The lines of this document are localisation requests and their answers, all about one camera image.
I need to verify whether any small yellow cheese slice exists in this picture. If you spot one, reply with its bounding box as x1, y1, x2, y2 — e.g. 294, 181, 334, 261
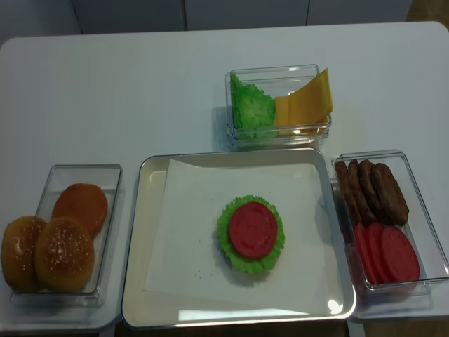
274, 96, 290, 126

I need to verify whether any clear lettuce cheese container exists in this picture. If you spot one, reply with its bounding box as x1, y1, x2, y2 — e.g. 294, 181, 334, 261
225, 64, 332, 150

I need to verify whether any large yellow cheese slice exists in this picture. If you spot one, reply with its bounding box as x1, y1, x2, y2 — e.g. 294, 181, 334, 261
288, 68, 333, 125

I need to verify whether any green lettuce leaf in container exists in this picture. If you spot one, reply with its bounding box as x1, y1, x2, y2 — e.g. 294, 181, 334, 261
231, 74, 277, 140

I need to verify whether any red tomato slice on tray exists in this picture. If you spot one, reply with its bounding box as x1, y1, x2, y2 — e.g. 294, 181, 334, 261
228, 201, 279, 260

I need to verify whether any white metal tray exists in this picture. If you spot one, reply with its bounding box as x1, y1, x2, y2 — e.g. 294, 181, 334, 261
121, 148, 356, 329

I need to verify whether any white parchment paper sheet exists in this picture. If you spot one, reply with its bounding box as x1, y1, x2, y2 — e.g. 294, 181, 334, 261
144, 161, 347, 315

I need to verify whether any green lettuce leaf on tray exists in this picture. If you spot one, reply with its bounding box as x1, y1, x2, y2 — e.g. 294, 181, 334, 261
217, 195, 286, 275

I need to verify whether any clear plastic bun container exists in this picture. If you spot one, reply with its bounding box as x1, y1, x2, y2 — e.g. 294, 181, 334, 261
10, 164, 123, 308

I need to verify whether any orange bun bottom half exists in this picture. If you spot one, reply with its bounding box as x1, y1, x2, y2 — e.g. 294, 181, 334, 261
51, 183, 108, 238

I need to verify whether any left red tomato slice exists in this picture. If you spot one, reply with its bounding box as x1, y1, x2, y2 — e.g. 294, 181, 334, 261
354, 223, 378, 284

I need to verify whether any right sesame bun top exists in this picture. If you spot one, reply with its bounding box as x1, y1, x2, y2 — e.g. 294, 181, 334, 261
34, 218, 95, 292

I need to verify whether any sesame bun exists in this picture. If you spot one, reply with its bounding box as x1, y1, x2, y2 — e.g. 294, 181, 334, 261
1, 216, 46, 292
34, 218, 95, 292

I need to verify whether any clear patty tomato container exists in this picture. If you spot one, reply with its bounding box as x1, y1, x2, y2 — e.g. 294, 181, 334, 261
330, 150, 448, 298

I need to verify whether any middle red tomato slice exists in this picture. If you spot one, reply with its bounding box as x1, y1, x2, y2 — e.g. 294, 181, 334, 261
366, 223, 393, 284

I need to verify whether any left sesame bun top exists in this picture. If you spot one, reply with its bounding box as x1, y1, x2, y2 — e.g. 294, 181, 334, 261
1, 216, 46, 292

